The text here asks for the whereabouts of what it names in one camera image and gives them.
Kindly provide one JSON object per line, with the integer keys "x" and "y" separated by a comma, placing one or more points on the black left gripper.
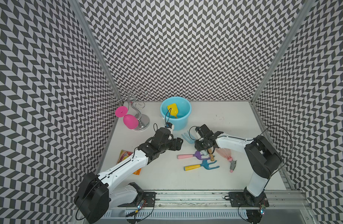
{"x": 176, "y": 145}

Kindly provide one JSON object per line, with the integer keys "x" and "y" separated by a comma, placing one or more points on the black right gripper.
{"x": 197, "y": 147}

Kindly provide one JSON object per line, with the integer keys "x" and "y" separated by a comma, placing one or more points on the light blue toy rake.
{"x": 188, "y": 137}

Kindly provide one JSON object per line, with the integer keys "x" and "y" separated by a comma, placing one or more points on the purple fork pink handle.
{"x": 197, "y": 155}

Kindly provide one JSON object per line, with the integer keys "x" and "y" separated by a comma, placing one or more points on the green trowel wooden handle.
{"x": 210, "y": 153}

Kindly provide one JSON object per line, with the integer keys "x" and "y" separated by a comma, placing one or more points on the teal fork yellow handle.
{"x": 205, "y": 164}

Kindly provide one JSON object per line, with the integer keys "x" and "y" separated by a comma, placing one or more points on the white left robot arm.
{"x": 97, "y": 192}

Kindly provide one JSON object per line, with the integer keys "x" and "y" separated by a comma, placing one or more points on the light blue plastic bucket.
{"x": 185, "y": 110}

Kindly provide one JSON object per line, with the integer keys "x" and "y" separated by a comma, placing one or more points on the chrome glass holder stand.
{"x": 133, "y": 106}

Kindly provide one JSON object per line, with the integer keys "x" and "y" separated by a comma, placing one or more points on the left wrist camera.
{"x": 169, "y": 126}

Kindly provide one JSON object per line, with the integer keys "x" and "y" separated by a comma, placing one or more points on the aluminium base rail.
{"x": 279, "y": 207}

